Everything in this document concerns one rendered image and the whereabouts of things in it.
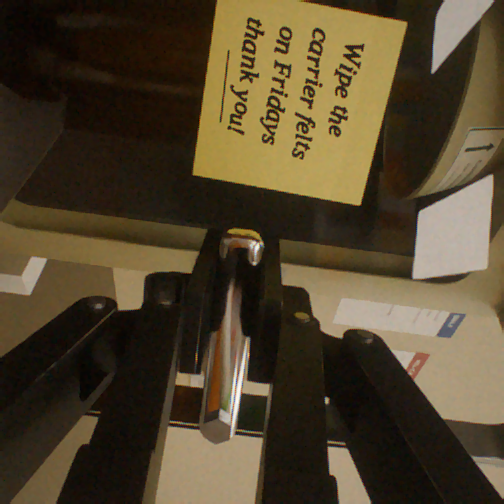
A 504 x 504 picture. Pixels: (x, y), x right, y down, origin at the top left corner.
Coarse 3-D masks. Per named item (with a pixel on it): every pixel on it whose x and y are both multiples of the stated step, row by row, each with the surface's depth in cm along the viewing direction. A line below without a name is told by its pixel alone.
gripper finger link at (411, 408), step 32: (352, 352) 13; (384, 352) 13; (384, 384) 12; (416, 384) 12; (352, 416) 13; (384, 416) 11; (416, 416) 10; (352, 448) 12; (384, 448) 11; (416, 448) 9; (448, 448) 10; (384, 480) 10; (416, 480) 9; (448, 480) 9; (480, 480) 9
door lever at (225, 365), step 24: (240, 240) 17; (240, 264) 17; (216, 288) 18; (240, 288) 17; (216, 312) 18; (240, 312) 18; (216, 336) 18; (240, 336) 18; (216, 360) 18; (240, 360) 18; (216, 384) 19; (240, 384) 19; (216, 408) 19; (216, 432) 19
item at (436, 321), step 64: (0, 0) 19; (64, 0) 19; (128, 0) 19; (192, 0) 19; (320, 0) 19; (384, 0) 19; (448, 0) 19; (0, 64) 20; (64, 64) 20; (128, 64) 20; (192, 64) 20; (448, 64) 19; (0, 128) 21; (64, 128) 21; (128, 128) 21; (192, 128) 20; (384, 128) 20; (448, 128) 20; (0, 192) 22; (64, 192) 22; (128, 192) 21; (192, 192) 21; (256, 192) 21; (384, 192) 21; (448, 192) 21; (0, 256) 23; (64, 256) 23; (128, 256) 22; (192, 256) 22; (320, 256) 22; (384, 256) 22; (448, 256) 22; (0, 320) 24; (320, 320) 23; (384, 320) 23; (448, 320) 23; (192, 384) 25; (256, 384) 24; (448, 384) 24
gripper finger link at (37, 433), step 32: (64, 320) 12; (96, 320) 13; (32, 352) 11; (64, 352) 11; (0, 384) 10; (32, 384) 10; (64, 384) 11; (96, 384) 13; (0, 416) 9; (32, 416) 10; (64, 416) 12; (0, 448) 9; (32, 448) 10; (0, 480) 9
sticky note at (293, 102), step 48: (240, 0) 19; (288, 0) 19; (240, 48) 19; (288, 48) 19; (336, 48) 19; (384, 48) 19; (240, 96) 20; (288, 96) 20; (336, 96) 20; (384, 96) 20; (240, 144) 21; (288, 144) 21; (336, 144) 20; (336, 192) 21
